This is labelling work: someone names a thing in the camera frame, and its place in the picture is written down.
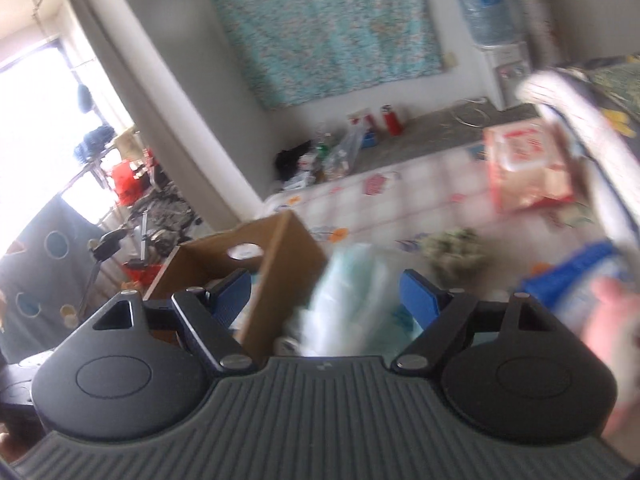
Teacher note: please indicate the wall socket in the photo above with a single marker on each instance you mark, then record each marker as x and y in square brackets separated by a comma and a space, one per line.
[450, 60]

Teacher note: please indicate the blue water jug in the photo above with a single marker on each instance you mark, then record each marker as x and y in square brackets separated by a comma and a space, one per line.
[487, 5]

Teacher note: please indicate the red plastic bag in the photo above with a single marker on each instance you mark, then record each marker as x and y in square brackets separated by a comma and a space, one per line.
[127, 180]

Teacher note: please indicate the red and white packet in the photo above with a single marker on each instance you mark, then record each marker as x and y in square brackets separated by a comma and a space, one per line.
[362, 121]

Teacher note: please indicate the dark cloth with circles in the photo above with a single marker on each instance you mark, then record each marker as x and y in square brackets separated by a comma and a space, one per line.
[50, 280]

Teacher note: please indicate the white water dispenser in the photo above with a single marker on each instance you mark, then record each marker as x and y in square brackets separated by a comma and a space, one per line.
[505, 70]

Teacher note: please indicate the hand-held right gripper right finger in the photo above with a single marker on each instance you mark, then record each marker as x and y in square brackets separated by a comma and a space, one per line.
[417, 300]

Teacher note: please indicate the white plastic bag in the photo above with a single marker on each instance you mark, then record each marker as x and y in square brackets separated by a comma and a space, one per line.
[350, 300]

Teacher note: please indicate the pink plush toy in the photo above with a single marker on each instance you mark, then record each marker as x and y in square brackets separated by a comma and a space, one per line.
[617, 350]

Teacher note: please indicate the white printed quilt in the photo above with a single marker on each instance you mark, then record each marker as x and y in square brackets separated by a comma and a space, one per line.
[615, 210]

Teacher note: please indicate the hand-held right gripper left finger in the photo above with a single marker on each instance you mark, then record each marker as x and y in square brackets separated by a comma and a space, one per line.
[232, 300]

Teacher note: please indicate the printed roll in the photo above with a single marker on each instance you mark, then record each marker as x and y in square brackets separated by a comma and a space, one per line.
[545, 10]

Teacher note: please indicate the brown cardboard box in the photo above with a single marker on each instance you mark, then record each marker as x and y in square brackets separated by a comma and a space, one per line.
[280, 270]

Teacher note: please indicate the grey floral pillow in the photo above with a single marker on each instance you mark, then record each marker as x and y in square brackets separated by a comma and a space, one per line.
[620, 80]

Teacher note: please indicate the blue hanging garment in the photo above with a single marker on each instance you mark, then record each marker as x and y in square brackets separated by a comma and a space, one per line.
[95, 135]

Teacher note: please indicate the clear plastic bag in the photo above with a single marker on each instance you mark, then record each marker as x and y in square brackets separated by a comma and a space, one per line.
[345, 152]

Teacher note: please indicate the black cloth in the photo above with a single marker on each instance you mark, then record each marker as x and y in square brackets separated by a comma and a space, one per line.
[292, 160]

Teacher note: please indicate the red thermos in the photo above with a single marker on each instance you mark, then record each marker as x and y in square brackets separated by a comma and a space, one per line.
[392, 120]

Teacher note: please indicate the green patterned scrunchie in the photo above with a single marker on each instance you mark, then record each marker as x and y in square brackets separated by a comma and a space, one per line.
[455, 255]

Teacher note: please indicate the pink wet wipes pack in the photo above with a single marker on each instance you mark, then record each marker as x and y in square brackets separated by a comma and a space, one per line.
[525, 165]

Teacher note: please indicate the light blue packet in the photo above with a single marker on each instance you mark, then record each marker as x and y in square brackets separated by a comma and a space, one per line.
[565, 280]

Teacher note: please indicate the teal floral wall cloth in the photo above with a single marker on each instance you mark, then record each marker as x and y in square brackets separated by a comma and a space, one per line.
[325, 30]

